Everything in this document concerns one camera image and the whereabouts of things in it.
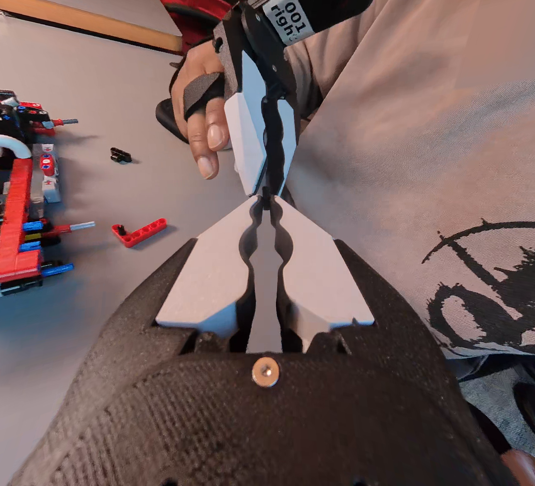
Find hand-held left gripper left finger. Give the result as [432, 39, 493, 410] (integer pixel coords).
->
[155, 196, 257, 339]

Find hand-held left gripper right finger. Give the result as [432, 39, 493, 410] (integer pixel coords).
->
[273, 196, 375, 354]

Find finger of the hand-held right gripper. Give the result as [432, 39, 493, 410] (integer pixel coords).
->
[223, 50, 272, 197]
[261, 95, 298, 197]

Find red angled lego beam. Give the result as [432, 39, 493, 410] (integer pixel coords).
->
[111, 218, 168, 248]

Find lego car model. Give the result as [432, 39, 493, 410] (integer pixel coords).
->
[0, 89, 97, 296]

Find person's right hand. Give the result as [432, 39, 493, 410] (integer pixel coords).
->
[171, 41, 232, 181]

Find red plastic chairs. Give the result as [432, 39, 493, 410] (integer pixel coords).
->
[150, 0, 232, 52]

